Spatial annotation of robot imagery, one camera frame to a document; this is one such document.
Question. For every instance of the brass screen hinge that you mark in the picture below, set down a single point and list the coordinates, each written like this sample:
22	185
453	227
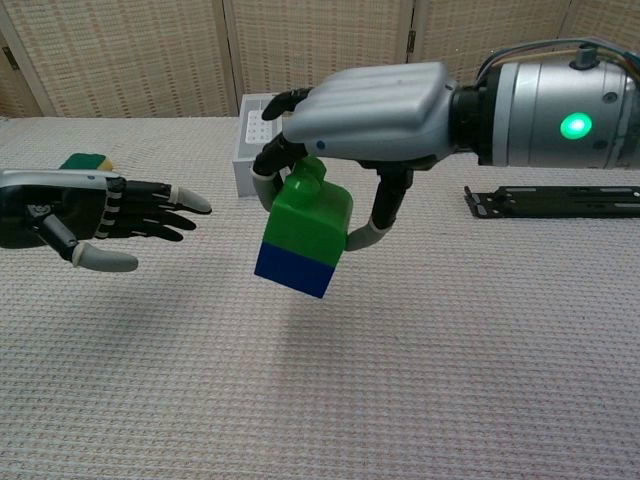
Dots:
10	58
411	41

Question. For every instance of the grey box with white keypad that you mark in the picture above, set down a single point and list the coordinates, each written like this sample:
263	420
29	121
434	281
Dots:
242	170

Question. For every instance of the black metal slotted bracket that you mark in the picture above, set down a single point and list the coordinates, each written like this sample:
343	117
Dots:
560	202

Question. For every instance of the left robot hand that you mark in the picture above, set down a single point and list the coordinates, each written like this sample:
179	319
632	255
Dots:
60	210

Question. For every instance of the white woven tablecloth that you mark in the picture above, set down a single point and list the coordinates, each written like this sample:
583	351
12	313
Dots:
300	400

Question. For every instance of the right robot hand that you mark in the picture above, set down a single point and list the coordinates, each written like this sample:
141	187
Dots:
380	115

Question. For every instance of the green and blue toy block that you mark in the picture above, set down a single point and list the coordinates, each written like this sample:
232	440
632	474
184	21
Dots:
310	220

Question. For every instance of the dark blue block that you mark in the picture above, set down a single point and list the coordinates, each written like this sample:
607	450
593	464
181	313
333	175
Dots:
295	272

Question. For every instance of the yellow sponge with green pad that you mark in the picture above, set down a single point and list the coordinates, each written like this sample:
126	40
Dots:
82	161

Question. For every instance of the woven bamboo screen panel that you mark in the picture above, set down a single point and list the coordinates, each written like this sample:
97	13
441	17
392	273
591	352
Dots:
125	50
15	95
480	25
610	20
320	40

